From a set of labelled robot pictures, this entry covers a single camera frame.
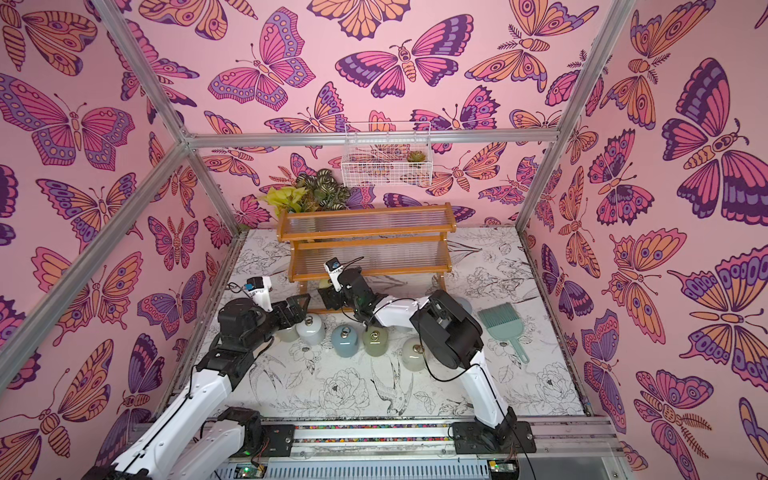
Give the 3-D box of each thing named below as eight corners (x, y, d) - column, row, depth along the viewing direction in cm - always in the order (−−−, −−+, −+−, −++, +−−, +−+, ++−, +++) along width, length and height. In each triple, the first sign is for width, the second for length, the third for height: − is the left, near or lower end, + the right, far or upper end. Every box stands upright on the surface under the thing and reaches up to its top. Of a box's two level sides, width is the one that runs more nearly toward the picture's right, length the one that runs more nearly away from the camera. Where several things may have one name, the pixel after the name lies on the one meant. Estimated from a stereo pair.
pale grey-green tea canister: (406, 373, 86) (407, 362, 79) (400, 352, 90) (401, 340, 83) (423, 369, 87) (426, 357, 80) (417, 348, 91) (419, 335, 84)
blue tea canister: (335, 357, 90) (330, 345, 82) (337, 337, 94) (333, 324, 86) (358, 357, 89) (355, 345, 82) (359, 337, 93) (357, 324, 86)
